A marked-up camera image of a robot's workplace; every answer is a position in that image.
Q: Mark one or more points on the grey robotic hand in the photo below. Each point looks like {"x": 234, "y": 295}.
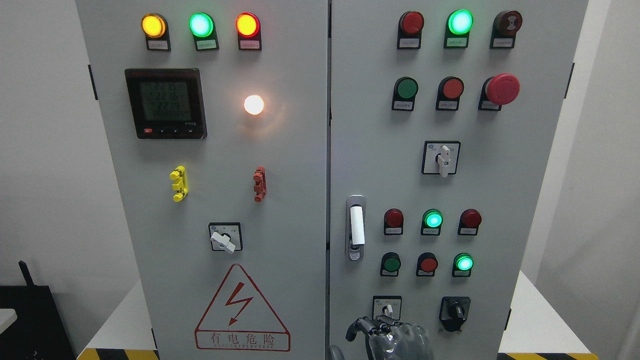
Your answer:
{"x": 390, "y": 339}

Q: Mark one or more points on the silver door handle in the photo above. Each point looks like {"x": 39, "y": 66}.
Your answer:
{"x": 355, "y": 227}

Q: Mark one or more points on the right grey cabinet door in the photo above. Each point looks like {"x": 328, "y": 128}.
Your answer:
{"x": 377, "y": 152}

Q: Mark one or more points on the grey cabinet door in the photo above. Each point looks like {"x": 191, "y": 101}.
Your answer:
{"x": 377, "y": 152}
{"x": 284, "y": 236}

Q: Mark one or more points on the left grey cabinet door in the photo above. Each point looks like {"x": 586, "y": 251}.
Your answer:
{"x": 284, "y": 236}

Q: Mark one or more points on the green push button lower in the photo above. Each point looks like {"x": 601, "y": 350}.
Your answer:
{"x": 390, "y": 264}

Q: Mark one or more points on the red push button lower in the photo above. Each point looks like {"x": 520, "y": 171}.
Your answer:
{"x": 426, "y": 265}

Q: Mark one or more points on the red push button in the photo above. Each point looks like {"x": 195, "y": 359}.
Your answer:
{"x": 426, "y": 265}
{"x": 450, "y": 90}

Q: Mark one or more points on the green lit button lower right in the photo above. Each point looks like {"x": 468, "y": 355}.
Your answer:
{"x": 462, "y": 265}

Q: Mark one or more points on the dark red indicator middle left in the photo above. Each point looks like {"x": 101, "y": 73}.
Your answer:
{"x": 393, "y": 222}

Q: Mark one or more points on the dark red indicator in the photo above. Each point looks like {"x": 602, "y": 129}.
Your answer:
{"x": 393, "y": 222}
{"x": 469, "y": 222}
{"x": 409, "y": 33}

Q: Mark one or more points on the green lit indicator middle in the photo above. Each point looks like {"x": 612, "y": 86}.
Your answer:
{"x": 431, "y": 223}

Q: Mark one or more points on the dark red indicator middle right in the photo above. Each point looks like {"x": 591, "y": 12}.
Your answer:
{"x": 469, "y": 222}

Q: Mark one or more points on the red electric hazard warning sign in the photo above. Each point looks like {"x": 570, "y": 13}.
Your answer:
{"x": 240, "y": 318}

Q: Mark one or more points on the red terminal clip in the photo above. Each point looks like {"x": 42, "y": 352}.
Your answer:
{"x": 259, "y": 188}

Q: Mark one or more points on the red push button upper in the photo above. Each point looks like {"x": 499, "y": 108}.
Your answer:
{"x": 450, "y": 90}

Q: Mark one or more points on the yellow terminal clip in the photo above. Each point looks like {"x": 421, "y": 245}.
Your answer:
{"x": 180, "y": 183}

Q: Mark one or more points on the white glowing indicator light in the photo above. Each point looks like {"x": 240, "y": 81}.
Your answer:
{"x": 254, "y": 105}

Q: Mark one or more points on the red emergency stop mushroom button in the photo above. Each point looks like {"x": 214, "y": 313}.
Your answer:
{"x": 497, "y": 91}

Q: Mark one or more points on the dark red indicator top right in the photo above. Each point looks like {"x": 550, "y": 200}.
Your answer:
{"x": 409, "y": 33}

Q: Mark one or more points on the bright green indicator top right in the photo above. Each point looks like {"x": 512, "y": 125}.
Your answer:
{"x": 457, "y": 30}

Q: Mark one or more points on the black digital power meter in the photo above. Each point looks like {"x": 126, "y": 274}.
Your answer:
{"x": 167, "y": 103}

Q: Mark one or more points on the dark buzzer unit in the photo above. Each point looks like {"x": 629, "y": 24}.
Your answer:
{"x": 506, "y": 24}

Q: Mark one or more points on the red-orange indicator light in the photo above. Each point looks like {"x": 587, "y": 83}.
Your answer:
{"x": 248, "y": 28}

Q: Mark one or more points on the black box with antenna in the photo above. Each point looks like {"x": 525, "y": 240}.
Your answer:
{"x": 38, "y": 332}

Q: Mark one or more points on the green indicator light top left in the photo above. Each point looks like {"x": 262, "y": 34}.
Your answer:
{"x": 204, "y": 32}

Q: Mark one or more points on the yellow indicator light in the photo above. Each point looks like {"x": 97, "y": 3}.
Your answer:
{"x": 156, "y": 32}

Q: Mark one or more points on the black rotary knob switch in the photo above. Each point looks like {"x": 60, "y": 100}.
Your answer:
{"x": 453, "y": 312}

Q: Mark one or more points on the white lever selector switch upper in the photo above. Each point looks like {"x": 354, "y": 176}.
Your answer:
{"x": 440, "y": 157}

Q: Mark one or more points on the white lever selector switch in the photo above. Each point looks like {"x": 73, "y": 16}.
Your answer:
{"x": 440, "y": 157}
{"x": 225, "y": 236}

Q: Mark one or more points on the white lever selector switch left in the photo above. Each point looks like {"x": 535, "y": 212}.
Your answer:
{"x": 225, "y": 236}

